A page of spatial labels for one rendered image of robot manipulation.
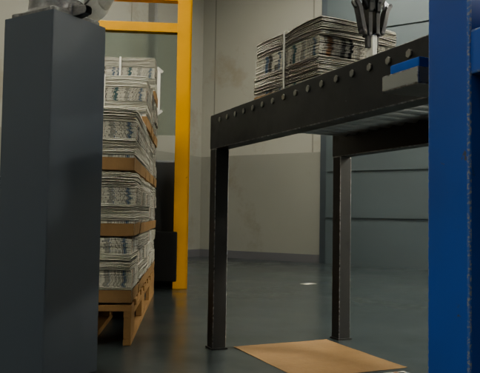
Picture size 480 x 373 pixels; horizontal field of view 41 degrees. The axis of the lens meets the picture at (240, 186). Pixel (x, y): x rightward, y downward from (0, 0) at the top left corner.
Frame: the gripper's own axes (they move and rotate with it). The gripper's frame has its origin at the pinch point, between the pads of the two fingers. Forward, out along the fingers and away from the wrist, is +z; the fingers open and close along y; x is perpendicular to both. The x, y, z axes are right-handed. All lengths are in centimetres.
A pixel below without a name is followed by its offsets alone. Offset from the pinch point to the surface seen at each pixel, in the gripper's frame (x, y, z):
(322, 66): -8.1, 11.2, 4.6
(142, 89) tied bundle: -122, 33, -7
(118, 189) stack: -70, 55, 40
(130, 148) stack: -69, 51, 25
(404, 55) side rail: 47, 26, 16
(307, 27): -14.9, 12.6, -8.5
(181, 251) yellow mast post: -223, -21, 70
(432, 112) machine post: 78, 46, 33
